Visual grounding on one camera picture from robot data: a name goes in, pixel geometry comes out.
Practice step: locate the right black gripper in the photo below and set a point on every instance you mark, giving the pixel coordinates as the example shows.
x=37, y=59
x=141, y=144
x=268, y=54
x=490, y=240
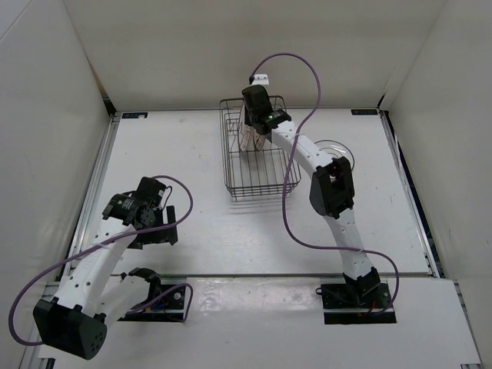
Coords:
x=246, y=117

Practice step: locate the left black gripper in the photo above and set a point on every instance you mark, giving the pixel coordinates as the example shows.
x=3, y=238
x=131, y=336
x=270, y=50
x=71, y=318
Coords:
x=160, y=236

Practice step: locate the red patterned plate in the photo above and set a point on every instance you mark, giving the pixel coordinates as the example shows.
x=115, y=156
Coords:
x=244, y=136
x=258, y=141

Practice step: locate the black patterned white plate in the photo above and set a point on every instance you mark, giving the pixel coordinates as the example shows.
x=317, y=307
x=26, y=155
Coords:
x=336, y=149

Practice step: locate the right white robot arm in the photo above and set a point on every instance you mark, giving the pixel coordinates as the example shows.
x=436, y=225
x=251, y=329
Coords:
x=331, y=194

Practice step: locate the right blue corner label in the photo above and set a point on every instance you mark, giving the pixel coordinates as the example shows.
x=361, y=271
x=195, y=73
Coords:
x=363, y=112

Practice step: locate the blue corner label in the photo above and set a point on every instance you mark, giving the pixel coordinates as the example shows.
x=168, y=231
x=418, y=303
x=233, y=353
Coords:
x=363, y=112
x=134, y=115

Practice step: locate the left blue corner label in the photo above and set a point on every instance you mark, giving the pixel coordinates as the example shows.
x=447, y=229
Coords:
x=134, y=115

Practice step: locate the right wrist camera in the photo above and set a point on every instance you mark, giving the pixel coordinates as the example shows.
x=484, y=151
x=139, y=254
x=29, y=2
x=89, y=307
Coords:
x=255, y=95

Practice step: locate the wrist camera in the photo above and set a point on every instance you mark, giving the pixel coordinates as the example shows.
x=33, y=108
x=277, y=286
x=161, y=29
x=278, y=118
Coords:
x=255, y=95
x=150, y=191

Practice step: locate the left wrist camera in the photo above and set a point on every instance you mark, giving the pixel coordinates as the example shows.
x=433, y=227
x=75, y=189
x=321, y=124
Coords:
x=150, y=191

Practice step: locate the wire dish rack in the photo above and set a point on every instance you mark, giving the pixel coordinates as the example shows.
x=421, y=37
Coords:
x=250, y=175

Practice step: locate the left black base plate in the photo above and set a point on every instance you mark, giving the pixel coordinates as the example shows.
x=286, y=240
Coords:
x=170, y=308

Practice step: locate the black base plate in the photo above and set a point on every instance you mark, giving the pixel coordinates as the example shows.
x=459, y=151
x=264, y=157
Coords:
x=341, y=307
x=170, y=308

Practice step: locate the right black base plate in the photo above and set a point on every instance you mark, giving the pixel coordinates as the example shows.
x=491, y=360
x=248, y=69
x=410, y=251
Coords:
x=341, y=307

